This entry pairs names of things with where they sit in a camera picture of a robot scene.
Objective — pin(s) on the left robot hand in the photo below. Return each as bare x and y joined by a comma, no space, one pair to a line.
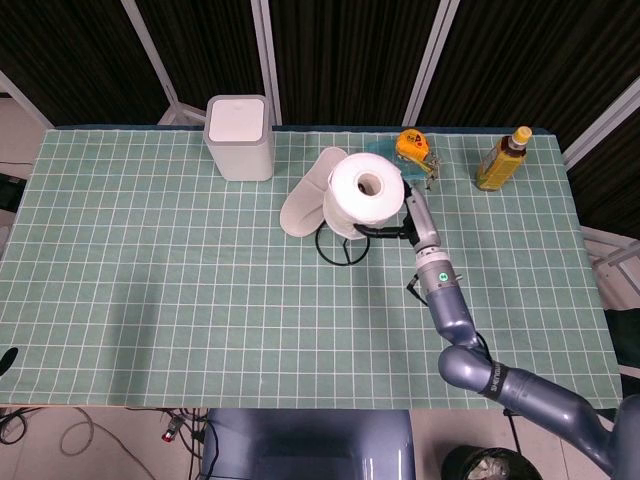
7,361

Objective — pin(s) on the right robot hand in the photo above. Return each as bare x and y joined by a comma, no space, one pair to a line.
422,220

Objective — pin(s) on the white toilet paper roll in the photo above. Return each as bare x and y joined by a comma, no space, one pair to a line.
345,185

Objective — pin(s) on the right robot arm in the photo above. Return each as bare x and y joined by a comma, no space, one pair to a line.
500,380

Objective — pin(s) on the yellow tape measure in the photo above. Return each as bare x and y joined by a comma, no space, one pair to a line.
412,144

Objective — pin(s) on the blue plastic container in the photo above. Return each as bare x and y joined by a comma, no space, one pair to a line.
380,146

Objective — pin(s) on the green tea bottle yellow cap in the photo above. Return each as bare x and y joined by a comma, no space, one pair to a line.
500,165

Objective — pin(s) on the white disposable slipper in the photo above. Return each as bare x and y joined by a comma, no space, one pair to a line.
302,210

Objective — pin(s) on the black folding screen panel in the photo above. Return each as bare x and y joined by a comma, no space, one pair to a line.
65,55
530,65
210,45
345,60

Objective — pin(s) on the red and grey plug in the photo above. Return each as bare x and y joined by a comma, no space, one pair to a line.
170,434

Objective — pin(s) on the green checked tablecloth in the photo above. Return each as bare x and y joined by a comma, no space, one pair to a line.
175,300

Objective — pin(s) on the white bin with grey rim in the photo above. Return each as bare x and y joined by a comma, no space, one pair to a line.
240,150

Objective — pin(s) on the blue robot torso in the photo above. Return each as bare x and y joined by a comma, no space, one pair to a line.
305,445

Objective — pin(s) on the black waste basket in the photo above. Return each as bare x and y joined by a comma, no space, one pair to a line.
490,465

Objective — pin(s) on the white metal frame foot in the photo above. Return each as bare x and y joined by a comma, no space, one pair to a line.
615,255

